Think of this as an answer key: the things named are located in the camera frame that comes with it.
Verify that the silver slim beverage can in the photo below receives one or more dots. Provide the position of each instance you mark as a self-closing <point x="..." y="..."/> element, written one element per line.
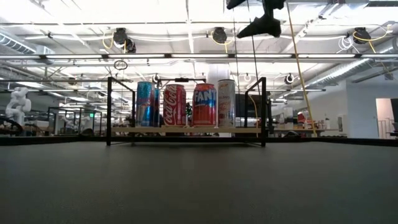
<point x="227" y="105"/>

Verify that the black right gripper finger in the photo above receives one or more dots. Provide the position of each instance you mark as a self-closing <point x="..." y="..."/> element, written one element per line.
<point x="267" y="26"/>
<point x="234" y="3"/>

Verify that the red Coca-Cola can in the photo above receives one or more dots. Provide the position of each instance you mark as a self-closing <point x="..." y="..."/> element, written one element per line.
<point x="174" y="105"/>

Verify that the wooden shelf with black frame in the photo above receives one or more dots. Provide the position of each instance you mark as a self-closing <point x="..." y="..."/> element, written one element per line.
<point x="186" y="129"/>

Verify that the black table mat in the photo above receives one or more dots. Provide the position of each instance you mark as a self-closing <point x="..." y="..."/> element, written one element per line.
<point x="199" y="186"/>

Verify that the red Fanta can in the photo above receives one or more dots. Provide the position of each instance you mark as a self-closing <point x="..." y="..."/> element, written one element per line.
<point x="204" y="109"/>

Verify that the silver ventilation duct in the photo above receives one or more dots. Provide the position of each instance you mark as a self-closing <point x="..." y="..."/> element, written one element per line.
<point x="342" y="73"/>
<point x="18" y="46"/>

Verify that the black monitor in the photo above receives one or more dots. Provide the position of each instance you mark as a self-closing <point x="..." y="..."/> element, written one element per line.
<point x="241" y="107"/>

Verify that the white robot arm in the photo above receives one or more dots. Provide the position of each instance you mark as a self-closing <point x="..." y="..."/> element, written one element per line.
<point x="18" y="105"/>

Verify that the long ceiling light strip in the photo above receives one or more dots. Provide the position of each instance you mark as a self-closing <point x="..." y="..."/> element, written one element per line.
<point x="326" y="56"/>

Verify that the red bin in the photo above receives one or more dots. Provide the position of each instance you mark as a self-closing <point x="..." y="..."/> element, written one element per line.
<point x="302" y="117"/>

